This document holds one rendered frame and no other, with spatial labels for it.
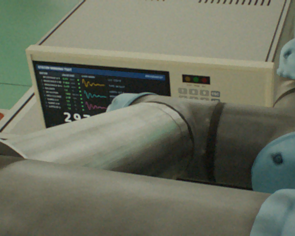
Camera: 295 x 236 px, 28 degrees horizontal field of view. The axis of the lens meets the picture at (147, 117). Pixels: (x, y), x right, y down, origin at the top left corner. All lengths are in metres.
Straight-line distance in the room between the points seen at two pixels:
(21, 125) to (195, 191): 1.12
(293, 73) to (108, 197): 0.45
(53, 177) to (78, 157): 0.16
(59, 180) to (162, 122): 0.31
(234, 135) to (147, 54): 0.51
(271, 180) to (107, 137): 0.18
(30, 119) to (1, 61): 2.89
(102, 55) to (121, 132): 0.64
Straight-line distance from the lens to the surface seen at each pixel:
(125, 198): 0.15
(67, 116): 1.13
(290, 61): 0.59
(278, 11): 1.17
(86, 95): 1.09
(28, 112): 1.30
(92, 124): 0.38
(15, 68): 4.03
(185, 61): 0.98
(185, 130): 0.50
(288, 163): 0.49
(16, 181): 0.16
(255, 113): 0.53
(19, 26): 4.64
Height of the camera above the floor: 1.78
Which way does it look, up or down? 33 degrees down
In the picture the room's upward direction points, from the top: 6 degrees counter-clockwise
